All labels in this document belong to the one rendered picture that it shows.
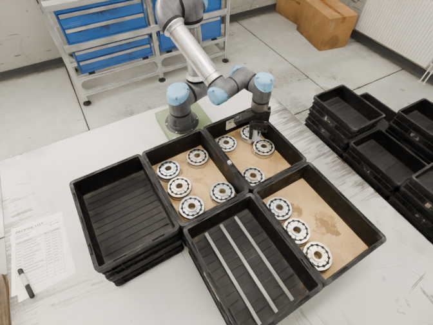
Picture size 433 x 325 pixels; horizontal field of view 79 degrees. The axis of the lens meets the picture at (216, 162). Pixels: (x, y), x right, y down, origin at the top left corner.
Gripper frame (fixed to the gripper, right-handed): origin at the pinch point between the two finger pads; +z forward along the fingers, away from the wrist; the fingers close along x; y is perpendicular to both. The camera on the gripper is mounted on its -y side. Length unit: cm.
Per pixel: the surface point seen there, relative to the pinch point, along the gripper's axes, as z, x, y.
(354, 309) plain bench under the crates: 15, -67, 45
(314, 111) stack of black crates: 36, 68, 48
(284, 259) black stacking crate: 2, -56, 17
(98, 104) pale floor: 86, 104, -153
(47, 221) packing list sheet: 15, -50, -86
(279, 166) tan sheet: 1.9, -13.5, 15.4
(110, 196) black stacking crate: 2, -40, -56
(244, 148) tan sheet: 2.0, -5.3, -1.7
